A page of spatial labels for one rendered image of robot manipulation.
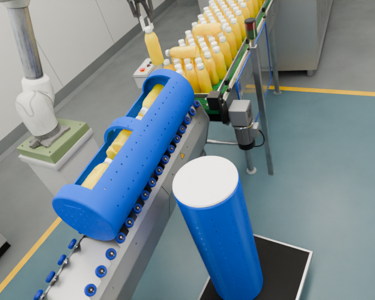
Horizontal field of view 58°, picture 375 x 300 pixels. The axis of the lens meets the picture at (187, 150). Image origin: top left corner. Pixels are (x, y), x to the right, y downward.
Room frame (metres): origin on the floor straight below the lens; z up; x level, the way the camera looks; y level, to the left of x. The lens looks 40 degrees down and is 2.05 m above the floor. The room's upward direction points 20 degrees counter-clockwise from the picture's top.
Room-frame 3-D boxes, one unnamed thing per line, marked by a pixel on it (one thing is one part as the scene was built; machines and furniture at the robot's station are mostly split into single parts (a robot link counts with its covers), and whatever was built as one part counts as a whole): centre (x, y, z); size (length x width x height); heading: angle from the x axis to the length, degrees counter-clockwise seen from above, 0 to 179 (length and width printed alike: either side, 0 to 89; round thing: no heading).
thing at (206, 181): (0.98, -0.03, 1.03); 0.28 x 0.28 x 0.01
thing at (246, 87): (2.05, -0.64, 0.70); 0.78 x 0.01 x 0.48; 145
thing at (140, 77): (2.02, 0.07, 1.05); 0.20 x 0.10 x 0.10; 145
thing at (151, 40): (1.80, -0.01, 1.29); 0.07 x 0.07 x 0.19
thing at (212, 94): (1.61, -0.24, 0.95); 0.10 x 0.07 x 0.10; 55
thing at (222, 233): (0.98, -0.03, 0.59); 0.28 x 0.28 x 0.88
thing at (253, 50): (1.80, -0.57, 0.55); 0.04 x 0.04 x 1.10; 55
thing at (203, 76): (1.79, -0.23, 1.00); 0.07 x 0.07 x 0.19
